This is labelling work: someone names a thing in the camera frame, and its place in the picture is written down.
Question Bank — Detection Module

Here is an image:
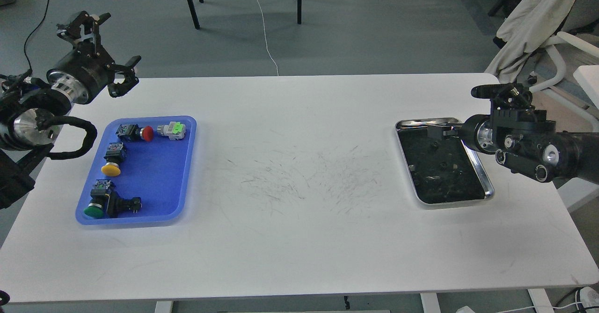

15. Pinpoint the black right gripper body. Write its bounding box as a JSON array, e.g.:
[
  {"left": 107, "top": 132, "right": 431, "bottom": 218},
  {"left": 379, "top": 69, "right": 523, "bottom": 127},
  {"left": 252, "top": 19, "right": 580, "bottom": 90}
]
[{"left": 460, "top": 114, "right": 494, "bottom": 154}]

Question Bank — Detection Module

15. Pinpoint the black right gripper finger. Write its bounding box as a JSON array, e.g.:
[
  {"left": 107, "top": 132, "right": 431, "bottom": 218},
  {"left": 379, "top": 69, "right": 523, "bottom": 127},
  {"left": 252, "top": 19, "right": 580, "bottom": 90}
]
[{"left": 428, "top": 124, "right": 462, "bottom": 140}]

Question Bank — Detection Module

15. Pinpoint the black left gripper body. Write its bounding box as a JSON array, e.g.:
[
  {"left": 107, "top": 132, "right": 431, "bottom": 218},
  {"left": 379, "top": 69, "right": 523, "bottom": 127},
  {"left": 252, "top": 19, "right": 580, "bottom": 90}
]
[{"left": 46, "top": 51, "right": 115, "bottom": 104}]

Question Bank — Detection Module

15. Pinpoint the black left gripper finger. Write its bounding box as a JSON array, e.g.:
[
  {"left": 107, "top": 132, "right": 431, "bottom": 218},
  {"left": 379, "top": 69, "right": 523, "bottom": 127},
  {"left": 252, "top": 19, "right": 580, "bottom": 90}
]
[
  {"left": 107, "top": 55, "right": 142, "bottom": 98},
  {"left": 57, "top": 11, "right": 112, "bottom": 61}
]

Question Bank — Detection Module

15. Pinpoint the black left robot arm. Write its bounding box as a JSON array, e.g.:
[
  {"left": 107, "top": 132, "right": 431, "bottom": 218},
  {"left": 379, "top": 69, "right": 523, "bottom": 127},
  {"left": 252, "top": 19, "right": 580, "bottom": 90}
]
[{"left": 0, "top": 11, "right": 141, "bottom": 209}]

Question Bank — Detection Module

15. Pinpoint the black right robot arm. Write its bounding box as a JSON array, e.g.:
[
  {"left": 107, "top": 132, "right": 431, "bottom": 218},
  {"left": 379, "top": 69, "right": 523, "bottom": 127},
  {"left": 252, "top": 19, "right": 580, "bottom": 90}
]
[{"left": 427, "top": 109, "right": 599, "bottom": 184}]

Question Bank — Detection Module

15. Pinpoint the silver metal tray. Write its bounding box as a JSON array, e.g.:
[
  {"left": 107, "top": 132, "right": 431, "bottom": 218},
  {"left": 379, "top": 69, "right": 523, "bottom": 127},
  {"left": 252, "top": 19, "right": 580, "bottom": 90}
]
[{"left": 395, "top": 117, "right": 496, "bottom": 208}]

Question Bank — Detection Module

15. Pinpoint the blue plastic tray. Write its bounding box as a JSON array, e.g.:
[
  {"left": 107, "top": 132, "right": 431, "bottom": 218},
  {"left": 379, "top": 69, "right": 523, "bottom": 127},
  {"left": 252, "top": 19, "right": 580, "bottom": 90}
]
[{"left": 75, "top": 116, "right": 197, "bottom": 227}]

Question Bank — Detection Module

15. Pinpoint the white chair with cloth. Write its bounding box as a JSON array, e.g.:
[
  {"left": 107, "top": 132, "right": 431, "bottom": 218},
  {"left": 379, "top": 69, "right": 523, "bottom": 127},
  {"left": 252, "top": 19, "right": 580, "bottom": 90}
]
[{"left": 485, "top": 0, "right": 598, "bottom": 132}]

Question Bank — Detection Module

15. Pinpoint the red push button switch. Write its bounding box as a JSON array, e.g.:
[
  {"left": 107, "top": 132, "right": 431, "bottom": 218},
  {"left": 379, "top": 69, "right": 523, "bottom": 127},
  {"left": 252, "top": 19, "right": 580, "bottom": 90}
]
[{"left": 115, "top": 124, "right": 154, "bottom": 142}]

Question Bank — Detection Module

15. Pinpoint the black floor cable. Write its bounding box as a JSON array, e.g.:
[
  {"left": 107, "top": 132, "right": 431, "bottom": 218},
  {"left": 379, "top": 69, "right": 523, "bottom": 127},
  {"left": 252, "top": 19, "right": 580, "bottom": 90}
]
[{"left": 14, "top": 0, "right": 101, "bottom": 77}]

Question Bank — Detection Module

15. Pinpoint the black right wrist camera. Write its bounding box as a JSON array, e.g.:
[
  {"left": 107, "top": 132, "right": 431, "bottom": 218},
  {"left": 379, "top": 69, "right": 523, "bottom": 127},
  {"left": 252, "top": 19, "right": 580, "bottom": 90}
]
[{"left": 470, "top": 83, "right": 533, "bottom": 109}]

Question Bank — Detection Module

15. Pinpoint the yellow push button switch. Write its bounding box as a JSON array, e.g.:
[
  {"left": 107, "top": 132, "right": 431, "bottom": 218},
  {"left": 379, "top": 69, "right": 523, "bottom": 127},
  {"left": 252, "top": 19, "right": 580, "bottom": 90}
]
[{"left": 101, "top": 142, "right": 127, "bottom": 177}]

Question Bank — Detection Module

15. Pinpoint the green grey switch part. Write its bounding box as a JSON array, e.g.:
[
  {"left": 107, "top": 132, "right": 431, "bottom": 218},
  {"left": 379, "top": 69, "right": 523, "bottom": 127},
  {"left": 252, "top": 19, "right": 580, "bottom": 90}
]
[{"left": 156, "top": 121, "right": 187, "bottom": 141}]

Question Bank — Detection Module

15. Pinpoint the green push button switch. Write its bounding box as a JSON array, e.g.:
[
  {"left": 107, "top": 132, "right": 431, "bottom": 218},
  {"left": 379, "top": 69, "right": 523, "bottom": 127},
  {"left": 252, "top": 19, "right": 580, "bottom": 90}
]
[{"left": 83, "top": 179, "right": 114, "bottom": 219}]

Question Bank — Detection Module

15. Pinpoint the black switch contact block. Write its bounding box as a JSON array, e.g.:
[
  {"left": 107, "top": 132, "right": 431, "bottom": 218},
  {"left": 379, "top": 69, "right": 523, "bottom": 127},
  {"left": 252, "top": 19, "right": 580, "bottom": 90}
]
[{"left": 107, "top": 191, "right": 143, "bottom": 218}]

